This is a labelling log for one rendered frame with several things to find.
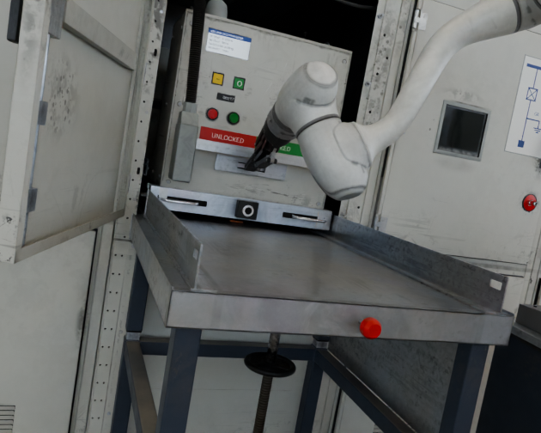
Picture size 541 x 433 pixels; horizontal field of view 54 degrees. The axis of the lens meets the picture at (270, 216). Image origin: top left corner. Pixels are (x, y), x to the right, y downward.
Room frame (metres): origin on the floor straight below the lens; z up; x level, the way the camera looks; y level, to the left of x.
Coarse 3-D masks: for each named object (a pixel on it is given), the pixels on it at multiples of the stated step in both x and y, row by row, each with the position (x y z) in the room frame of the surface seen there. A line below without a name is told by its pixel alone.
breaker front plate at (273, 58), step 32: (256, 32) 1.50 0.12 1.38; (224, 64) 1.47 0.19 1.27; (256, 64) 1.50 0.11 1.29; (288, 64) 1.53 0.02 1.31; (256, 96) 1.51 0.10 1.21; (224, 128) 1.48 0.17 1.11; (256, 128) 1.51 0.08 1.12; (224, 160) 1.49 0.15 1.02; (224, 192) 1.49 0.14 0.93; (256, 192) 1.52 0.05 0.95; (288, 192) 1.56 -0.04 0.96; (320, 192) 1.59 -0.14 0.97
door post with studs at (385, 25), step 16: (384, 0) 1.58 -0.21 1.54; (400, 0) 1.59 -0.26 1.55; (384, 16) 1.58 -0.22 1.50; (384, 32) 1.58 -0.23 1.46; (384, 48) 1.58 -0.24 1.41; (368, 64) 1.58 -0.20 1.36; (384, 64) 1.59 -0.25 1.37; (368, 80) 1.58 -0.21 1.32; (384, 80) 1.59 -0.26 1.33; (368, 96) 1.58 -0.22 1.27; (368, 112) 1.58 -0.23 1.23; (352, 208) 1.58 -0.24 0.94; (320, 400) 1.59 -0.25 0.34; (320, 416) 1.59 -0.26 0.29
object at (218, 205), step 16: (176, 192) 1.43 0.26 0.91; (192, 192) 1.45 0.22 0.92; (176, 208) 1.44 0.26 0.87; (192, 208) 1.45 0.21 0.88; (208, 208) 1.47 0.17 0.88; (224, 208) 1.48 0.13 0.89; (272, 208) 1.53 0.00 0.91; (288, 208) 1.55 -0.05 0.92; (304, 208) 1.56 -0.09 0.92; (288, 224) 1.55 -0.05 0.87; (304, 224) 1.57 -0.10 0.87
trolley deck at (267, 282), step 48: (144, 240) 1.07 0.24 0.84; (240, 240) 1.26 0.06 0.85; (288, 240) 1.39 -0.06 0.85; (240, 288) 0.80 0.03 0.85; (288, 288) 0.86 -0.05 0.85; (336, 288) 0.92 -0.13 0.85; (384, 288) 0.99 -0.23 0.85; (336, 336) 0.82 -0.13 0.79; (384, 336) 0.85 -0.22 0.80; (432, 336) 0.88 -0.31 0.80; (480, 336) 0.92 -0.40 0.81
